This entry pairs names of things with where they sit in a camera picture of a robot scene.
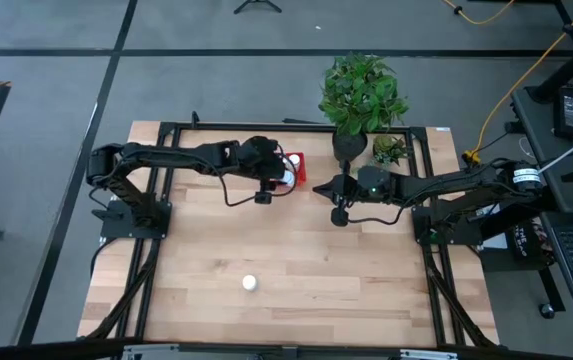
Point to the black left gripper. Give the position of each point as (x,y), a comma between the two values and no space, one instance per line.
(263,160)

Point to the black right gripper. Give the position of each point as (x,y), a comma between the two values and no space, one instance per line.
(348,190)

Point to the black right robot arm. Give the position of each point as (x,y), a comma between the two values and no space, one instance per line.
(446,182)

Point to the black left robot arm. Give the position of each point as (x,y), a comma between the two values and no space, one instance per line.
(176,157)

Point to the red plastic basket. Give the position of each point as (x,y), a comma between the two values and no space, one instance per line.
(302,172)

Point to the small potted succulent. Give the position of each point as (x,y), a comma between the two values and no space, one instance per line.
(388,148)

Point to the large green potted plant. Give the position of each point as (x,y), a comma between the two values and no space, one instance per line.
(361,95)

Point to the black tripod legs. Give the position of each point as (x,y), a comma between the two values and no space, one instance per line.
(246,6)

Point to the black printed bag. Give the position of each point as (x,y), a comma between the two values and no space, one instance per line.
(526,240)

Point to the black desk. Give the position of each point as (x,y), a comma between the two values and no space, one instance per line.
(536,125)

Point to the black caster wheel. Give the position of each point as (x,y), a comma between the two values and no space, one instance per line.
(547,311)

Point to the black overhead crossbar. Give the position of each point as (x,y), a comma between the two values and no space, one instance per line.
(41,350)

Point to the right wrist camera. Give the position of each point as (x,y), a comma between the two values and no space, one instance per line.
(338,216)

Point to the black aluminium table frame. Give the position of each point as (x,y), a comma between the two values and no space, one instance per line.
(266,126)

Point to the black desk leg frame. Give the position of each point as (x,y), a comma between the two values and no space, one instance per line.
(566,70)

